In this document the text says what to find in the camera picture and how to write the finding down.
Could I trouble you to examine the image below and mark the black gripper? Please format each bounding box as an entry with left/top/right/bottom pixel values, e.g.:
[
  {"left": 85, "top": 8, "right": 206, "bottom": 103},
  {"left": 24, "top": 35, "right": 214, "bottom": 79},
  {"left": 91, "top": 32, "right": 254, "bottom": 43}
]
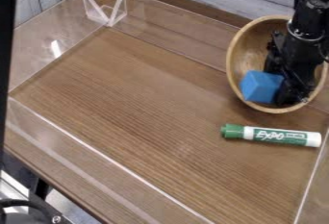
[{"left": 263, "top": 25, "right": 327, "bottom": 105}]

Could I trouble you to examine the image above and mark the black vertical post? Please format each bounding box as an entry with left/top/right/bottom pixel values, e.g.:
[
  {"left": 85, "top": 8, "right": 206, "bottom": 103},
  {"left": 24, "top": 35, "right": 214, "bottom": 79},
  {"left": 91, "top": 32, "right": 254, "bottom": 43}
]
[{"left": 0, "top": 0, "right": 16, "bottom": 165}]

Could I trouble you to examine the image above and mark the brown wooden bowl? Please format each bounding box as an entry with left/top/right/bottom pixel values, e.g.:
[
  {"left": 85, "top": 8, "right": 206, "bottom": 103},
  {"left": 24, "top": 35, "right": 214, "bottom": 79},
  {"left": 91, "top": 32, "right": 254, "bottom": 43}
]
[{"left": 226, "top": 15, "right": 329, "bottom": 114}]

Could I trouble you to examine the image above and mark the green Expo marker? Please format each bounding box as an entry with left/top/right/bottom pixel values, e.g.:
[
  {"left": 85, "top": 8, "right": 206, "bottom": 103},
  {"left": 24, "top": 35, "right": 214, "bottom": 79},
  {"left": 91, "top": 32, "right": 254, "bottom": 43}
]
[{"left": 219, "top": 124, "right": 322, "bottom": 148}]

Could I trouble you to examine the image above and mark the black cable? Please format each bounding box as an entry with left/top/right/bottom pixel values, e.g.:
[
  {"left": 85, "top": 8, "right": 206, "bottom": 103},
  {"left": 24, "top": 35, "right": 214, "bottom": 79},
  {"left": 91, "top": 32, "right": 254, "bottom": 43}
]
[{"left": 0, "top": 198, "right": 47, "bottom": 224}]

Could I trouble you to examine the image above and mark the clear acrylic tray wall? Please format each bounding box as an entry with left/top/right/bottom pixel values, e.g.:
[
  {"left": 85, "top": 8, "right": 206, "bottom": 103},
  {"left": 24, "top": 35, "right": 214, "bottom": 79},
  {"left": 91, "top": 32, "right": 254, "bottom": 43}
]
[{"left": 5, "top": 0, "right": 329, "bottom": 224}]

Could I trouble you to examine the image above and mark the black metal bracket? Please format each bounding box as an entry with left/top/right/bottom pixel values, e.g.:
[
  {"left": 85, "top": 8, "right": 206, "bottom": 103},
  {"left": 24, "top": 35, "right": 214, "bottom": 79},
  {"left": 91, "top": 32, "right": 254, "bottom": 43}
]
[{"left": 41, "top": 202, "right": 73, "bottom": 224}]

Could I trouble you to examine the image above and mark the blue foam block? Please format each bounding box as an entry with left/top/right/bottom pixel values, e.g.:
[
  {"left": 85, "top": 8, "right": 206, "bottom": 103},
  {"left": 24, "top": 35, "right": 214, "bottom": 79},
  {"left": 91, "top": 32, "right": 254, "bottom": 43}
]
[{"left": 239, "top": 70, "right": 283, "bottom": 104}]

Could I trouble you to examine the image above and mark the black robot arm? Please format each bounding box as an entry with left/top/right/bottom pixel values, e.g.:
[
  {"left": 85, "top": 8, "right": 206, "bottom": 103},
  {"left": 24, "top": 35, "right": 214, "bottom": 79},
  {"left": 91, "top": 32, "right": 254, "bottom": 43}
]
[{"left": 263, "top": 0, "right": 329, "bottom": 106}]

